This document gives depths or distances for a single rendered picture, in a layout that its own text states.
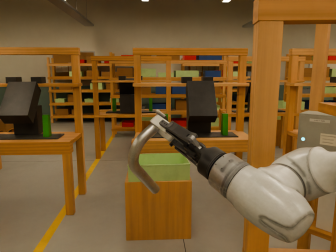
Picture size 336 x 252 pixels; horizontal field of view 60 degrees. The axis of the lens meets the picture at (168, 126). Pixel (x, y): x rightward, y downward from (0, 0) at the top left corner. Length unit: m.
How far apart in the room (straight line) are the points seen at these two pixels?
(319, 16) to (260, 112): 0.40
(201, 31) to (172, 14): 1.18
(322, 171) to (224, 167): 0.20
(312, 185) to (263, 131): 0.55
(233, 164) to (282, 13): 0.72
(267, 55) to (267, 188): 0.68
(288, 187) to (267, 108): 0.61
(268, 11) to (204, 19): 9.87
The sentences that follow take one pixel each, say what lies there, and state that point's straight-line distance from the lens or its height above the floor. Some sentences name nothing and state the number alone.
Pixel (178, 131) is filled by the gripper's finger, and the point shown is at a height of 1.52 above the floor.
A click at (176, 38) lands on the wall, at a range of 10.83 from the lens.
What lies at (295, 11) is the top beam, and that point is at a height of 1.88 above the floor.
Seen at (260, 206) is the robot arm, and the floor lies 1.41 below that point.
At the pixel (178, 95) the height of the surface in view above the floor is 1.10.
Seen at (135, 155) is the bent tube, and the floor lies 1.44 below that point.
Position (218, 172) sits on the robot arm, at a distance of 0.64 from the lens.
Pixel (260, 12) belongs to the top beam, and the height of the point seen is 1.88.
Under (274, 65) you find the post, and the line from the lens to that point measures 1.19.
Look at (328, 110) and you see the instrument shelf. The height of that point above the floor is 1.52.
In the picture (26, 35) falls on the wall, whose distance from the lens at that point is 11.66.
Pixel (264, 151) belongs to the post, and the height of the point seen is 1.35.
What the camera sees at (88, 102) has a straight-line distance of 10.36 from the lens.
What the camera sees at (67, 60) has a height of 2.12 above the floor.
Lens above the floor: 1.66
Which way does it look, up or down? 10 degrees down
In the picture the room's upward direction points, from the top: straight up
